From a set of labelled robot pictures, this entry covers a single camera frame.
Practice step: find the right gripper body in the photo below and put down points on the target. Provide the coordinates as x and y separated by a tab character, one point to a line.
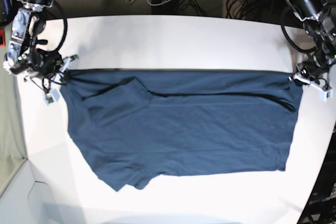
47	71

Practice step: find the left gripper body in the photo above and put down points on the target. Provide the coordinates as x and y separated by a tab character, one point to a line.
311	74

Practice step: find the dark blue t-shirt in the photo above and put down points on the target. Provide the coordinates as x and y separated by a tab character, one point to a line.
132	126

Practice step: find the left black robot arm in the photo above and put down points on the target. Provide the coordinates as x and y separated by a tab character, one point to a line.
319	25

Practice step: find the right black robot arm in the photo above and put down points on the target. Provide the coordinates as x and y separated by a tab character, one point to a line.
28	23

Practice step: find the red black clamp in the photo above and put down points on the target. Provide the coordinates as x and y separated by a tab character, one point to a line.
2	38

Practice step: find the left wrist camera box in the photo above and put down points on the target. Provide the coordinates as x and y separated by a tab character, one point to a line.
325	94

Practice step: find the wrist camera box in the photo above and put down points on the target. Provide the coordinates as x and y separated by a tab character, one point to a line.
51	97
325	94

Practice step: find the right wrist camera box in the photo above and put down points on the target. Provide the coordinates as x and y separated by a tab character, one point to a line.
51	97

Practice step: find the blue handled tool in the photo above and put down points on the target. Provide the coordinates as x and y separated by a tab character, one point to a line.
7	6

